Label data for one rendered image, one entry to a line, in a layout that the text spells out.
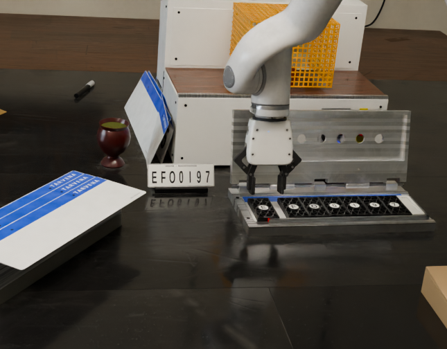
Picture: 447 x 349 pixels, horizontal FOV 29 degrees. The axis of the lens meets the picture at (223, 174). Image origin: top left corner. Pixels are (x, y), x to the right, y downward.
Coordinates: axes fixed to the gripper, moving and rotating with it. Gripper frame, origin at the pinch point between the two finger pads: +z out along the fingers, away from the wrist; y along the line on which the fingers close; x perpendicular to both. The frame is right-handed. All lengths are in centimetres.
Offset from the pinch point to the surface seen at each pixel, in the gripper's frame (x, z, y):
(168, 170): 17.8, 0.0, -19.0
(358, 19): 46, -36, 37
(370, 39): 159, -25, 87
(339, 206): 1.0, 5.2, 17.8
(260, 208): 0.4, 5.3, -0.9
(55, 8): 183, -33, -40
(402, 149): 12.6, -5.9, 37.8
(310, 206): 0.9, 5.2, 10.8
